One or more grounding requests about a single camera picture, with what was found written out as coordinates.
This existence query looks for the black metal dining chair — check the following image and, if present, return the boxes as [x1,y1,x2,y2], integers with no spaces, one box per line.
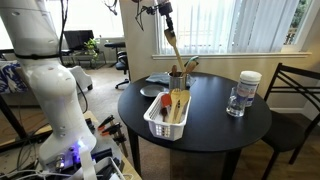
[261,62,320,180]

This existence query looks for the green potted plant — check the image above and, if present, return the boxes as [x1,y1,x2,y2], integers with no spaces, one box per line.
[82,37,100,61]

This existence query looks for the blue folded cloth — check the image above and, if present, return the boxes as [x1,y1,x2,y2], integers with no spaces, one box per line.
[145,72,197,89]

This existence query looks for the white vertical window blinds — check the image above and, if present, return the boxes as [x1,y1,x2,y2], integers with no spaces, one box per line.
[156,0,301,56]

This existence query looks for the white plastic perforated basket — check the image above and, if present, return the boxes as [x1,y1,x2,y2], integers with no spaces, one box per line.
[142,91,193,142]

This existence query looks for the black flat monitor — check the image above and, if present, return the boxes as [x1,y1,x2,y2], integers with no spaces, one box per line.
[62,29,96,51]

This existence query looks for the dark brown wooden spoon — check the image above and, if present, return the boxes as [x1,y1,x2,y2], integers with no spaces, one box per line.
[170,64,179,78]

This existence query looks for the brown slotted wooden turner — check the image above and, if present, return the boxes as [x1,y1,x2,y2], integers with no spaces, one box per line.
[184,60,200,77]

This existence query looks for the white armchair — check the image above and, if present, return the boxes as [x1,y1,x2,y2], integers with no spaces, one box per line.
[67,65,94,93]

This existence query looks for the low glass side table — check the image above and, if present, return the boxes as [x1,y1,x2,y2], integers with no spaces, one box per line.
[61,49,108,70]

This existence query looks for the blue patterned cushion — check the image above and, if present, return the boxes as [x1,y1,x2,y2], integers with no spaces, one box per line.
[0,59,28,95]

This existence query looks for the clear glass mug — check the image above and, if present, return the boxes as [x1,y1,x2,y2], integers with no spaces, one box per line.
[225,86,248,118]

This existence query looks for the white window sill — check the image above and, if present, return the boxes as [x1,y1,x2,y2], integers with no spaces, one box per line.
[151,51,313,61]

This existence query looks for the wooden forked spoon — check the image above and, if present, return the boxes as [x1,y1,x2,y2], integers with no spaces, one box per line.
[167,87,182,125]

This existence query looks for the teal silicone utensil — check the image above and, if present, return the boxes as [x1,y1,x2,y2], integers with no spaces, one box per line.
[185,55,200,67]

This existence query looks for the black office chair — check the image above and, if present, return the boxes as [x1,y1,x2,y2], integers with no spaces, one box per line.
[103,41,131,90]

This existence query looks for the wooden spatula with single slot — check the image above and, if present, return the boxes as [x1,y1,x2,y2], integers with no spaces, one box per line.
[163,28,186,73]

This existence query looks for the black bar clamp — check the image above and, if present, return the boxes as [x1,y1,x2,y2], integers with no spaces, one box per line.
[112,132,130,158]

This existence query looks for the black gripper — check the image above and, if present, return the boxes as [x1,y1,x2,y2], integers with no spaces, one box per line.
[155,0,175,32]

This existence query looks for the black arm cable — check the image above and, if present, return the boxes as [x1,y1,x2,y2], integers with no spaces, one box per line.
[57,0,70,57]

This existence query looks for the black table leg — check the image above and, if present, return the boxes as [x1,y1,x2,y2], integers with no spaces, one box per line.
[220,149,242,180]
[126,125,143,177]

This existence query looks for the grey round plate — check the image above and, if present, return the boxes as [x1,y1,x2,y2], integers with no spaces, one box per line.
[139,84,170,99]

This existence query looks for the red silicone spatula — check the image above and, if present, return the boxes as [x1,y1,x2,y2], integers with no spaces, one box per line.
[160,93,173,123]

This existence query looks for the orange black spring clamp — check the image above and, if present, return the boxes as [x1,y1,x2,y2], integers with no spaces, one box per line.
[101,122,123,137]
[97,114,116,131]

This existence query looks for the metal cylindrical spoon holder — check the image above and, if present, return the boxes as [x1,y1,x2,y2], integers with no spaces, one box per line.
[167,71,188,92]

